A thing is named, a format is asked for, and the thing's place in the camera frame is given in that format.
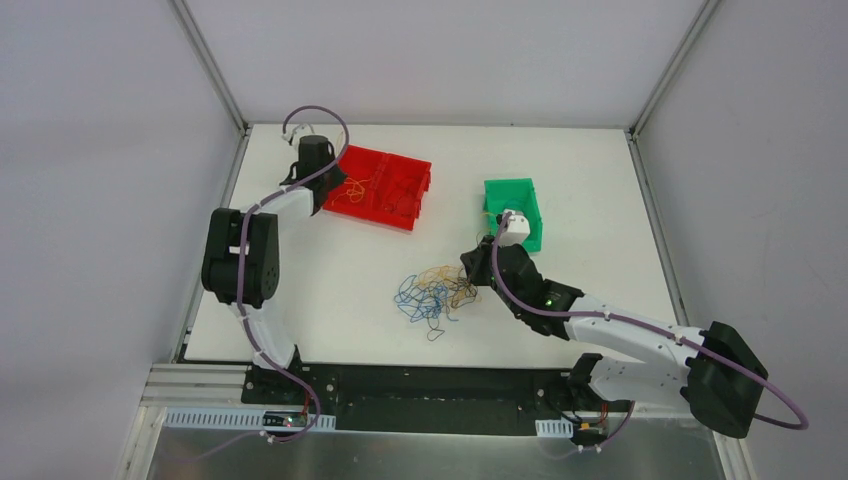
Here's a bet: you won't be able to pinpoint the yellow wires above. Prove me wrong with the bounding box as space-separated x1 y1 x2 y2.
331 177 372 207

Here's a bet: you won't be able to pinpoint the coloured wire bundle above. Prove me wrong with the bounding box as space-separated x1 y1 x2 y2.
393 264 482 343

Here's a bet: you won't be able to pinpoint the thin black wire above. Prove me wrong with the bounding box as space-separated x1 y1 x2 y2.
380 178 422 217

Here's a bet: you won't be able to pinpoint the green plastic bin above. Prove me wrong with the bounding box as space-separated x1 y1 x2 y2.
483 178 543 253

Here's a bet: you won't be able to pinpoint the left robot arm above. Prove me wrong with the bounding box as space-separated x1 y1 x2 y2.
200 134 349 405

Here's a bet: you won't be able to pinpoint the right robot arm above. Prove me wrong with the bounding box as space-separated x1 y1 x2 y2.
460 236 768 439

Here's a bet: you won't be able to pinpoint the red plastic bin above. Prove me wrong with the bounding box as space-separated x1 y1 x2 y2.
323 145 432 231

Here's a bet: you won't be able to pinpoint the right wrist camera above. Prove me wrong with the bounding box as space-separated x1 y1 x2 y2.
500 209 531 246

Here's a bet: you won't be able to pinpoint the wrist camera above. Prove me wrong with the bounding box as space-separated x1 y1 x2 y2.
281 123 315 148
500 209 531 246

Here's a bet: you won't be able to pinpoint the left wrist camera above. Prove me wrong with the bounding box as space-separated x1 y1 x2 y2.
281 123 315 148

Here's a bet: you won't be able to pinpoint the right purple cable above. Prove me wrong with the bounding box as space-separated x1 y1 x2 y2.
490 215 811 432

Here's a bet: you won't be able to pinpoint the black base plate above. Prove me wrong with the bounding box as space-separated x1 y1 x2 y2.
241 360 603 436

